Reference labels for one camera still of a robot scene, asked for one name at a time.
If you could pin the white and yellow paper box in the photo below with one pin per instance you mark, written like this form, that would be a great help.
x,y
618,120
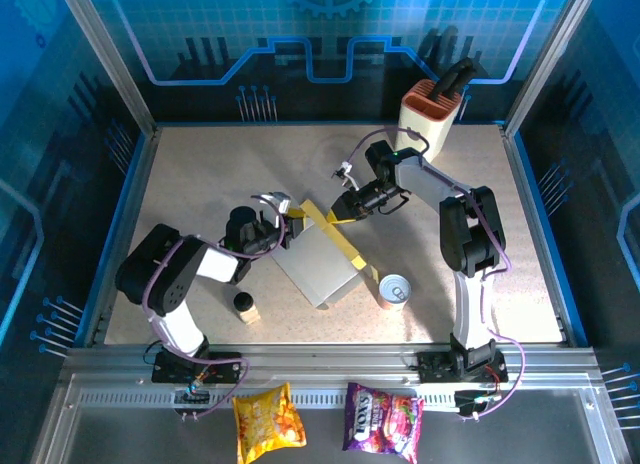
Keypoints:
x,y
315,264

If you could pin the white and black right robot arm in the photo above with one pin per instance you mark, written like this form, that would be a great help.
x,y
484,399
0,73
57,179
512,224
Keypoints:
x,y
430,179

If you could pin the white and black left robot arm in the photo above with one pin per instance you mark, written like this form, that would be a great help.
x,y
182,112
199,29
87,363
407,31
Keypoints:
x,y
175,329

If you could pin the small jar with black lid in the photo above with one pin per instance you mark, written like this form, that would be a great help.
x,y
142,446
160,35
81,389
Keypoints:
x,y
242,300

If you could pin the tin can with pull tab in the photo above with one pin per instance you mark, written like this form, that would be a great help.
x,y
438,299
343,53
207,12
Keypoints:
x,y
395,289

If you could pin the cream knife block orange top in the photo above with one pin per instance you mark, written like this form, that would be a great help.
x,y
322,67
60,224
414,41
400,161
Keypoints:
x,y
425,119

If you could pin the yellow snack bag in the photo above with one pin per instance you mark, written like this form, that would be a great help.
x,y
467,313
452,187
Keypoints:
x,y
265,424

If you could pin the purple candy bag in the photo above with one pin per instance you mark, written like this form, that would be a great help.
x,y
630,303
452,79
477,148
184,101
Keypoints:
x,y
380,424

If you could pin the aluminium lower tray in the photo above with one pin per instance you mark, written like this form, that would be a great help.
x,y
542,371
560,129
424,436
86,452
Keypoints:
x,y
150,434

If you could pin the aluminium side rail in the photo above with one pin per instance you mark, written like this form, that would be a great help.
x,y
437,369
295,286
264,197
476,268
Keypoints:
x,y
138,184
541,234

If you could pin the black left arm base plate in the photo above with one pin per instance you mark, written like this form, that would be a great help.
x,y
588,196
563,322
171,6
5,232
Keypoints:
x,y
225,361

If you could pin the aluminium front rail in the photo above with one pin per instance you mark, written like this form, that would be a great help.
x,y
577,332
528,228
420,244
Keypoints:
x,y
325,364

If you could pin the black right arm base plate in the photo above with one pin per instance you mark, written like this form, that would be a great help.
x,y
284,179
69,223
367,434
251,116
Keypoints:
x,y
430,366

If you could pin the aluminium frame post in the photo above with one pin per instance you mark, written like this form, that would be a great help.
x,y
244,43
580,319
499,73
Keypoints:
x,y
549,59
110,64

